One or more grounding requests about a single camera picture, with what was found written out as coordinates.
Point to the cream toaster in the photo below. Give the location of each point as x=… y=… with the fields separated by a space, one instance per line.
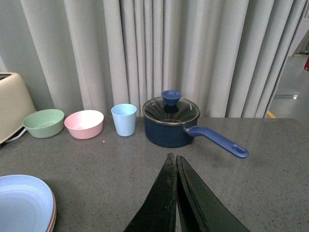
x=15 y=105

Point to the light blue plate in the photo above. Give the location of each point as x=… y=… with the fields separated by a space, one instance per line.
x=26 y=204

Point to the grey curtain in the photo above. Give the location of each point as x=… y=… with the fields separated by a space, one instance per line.
x=225 y=55

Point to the pink bowl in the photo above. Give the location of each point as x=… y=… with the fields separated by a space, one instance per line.
x=84 y=124

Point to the dark blue saucepan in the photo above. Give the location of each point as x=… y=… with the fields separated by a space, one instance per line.
x=174 y=136

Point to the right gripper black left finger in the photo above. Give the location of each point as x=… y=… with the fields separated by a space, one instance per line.
x=158 y=212

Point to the pink plate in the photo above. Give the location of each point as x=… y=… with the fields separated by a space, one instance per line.
x=53 y=218

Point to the green bowl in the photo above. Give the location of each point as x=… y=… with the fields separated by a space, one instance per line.
x=44 y=123

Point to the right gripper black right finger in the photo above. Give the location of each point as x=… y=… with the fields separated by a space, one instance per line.
x=199 y=208

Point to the light blue cup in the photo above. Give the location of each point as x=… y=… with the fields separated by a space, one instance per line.
x=124 y=117

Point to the red object in background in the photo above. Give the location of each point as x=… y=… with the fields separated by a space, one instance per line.
x=306 y=66

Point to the glass pot lid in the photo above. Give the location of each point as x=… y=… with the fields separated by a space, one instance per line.
x=171 y=109

